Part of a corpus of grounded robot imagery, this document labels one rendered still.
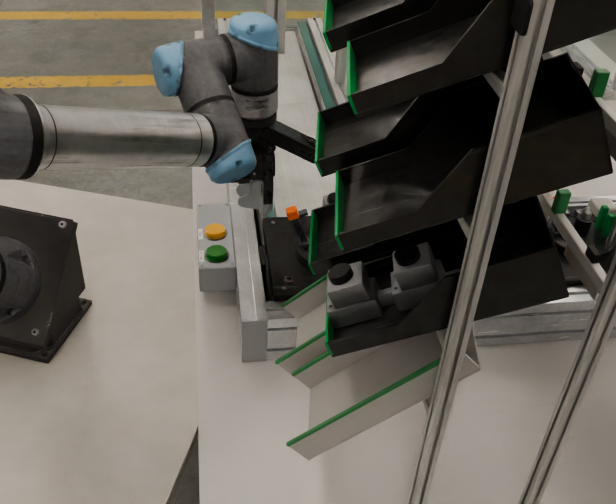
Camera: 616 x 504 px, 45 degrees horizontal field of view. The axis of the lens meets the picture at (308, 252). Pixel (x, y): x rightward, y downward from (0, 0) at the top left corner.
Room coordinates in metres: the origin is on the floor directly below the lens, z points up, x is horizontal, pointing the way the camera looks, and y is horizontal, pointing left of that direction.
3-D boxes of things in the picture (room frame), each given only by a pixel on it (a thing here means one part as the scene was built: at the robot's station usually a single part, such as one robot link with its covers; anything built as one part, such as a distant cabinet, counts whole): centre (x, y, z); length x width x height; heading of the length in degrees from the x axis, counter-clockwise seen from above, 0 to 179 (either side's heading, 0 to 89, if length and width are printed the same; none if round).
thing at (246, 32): (1.08, 0.11, 1.37); 0.09 x 0.08 x 0.11; 121
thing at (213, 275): (1.16, 0.18, 0.93); 0.21 x 0.07 x 0.06; 10
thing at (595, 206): (1.20, -0.54, 1.01); 0.24 x 0.24 x 0.13; 10
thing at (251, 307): (1.36, 0.15, 0.91); 0.89 x 0.06 x 0.11; 10
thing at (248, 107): (1.08, 0.10, 1.29); 0.08 x 0.08 x 0.05
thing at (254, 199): (1.07, 0.10, 1.10); 0.06 x 0.03 x 0.09; 101
